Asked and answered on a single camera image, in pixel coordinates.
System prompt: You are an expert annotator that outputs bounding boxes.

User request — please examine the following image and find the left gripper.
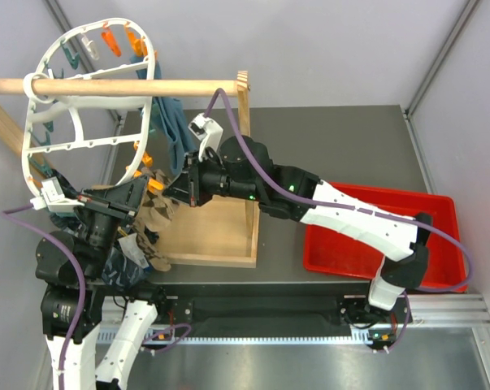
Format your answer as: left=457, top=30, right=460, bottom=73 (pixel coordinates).
left=77, top=171, right=150, bottom=277

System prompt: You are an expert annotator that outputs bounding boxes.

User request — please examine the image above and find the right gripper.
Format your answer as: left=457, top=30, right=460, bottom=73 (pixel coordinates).
left=163, top=149, right=262, bottom=210

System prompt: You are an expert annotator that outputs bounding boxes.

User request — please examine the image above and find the orange clip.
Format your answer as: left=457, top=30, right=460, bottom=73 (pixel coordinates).
left=147, top=176, right=165, bottom=194
left=133, top=141, right=154, bottom=168

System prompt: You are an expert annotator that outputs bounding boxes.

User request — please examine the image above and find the brown argyle sock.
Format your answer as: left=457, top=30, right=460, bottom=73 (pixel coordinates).
left=132, top=190, right=180, bottom=233
left=131, top=232, right=171, bottom=272

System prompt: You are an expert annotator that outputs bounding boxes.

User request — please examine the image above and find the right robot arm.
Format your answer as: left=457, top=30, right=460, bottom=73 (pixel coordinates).
left=163, top=136, right=432, bottom=322

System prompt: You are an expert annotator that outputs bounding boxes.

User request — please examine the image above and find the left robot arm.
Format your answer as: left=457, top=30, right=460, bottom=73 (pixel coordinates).
left=33, top=175, right=169, bottom=389

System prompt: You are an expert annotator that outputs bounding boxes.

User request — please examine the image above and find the teal clip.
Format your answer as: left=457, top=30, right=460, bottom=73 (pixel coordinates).
left=28, top=155, right=53, bottom=177
left=29, top=121, right=54, bottom=146

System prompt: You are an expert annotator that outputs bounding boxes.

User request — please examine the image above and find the wooden rack base tray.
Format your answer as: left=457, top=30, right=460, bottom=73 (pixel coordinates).
left=142, top=197, right=259, bottom=269

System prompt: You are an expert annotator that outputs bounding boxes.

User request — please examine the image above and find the teal blue sock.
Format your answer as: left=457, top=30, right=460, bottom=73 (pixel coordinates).
left=130, top=52, right=197, bottom=177

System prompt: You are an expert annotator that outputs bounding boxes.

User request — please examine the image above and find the red plastic tray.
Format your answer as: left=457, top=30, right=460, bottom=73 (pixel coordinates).
left=302, top=183, right=466, bottom=290

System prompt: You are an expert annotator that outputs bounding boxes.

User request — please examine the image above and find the wooden rod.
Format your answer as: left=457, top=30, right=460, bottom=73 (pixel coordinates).
left=0, top=77, right=239, bottom=98

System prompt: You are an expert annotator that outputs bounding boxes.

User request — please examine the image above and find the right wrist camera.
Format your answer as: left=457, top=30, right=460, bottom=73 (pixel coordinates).
left=189, top=113, right=223, bottom=161

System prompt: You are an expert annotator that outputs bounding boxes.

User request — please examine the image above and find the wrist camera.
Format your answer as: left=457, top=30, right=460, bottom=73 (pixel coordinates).
left=189, top=113, right=223, bottom=161
left=30, top=177, right=85, bottom=214

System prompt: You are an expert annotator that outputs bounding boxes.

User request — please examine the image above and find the wooden rack upright post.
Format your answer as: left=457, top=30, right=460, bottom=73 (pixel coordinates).
left=236, top=71, right=258, bottom=241

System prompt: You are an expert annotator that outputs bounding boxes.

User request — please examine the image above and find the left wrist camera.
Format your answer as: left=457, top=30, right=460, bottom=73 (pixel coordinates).
left=30, top=177, right=85, bottom=214

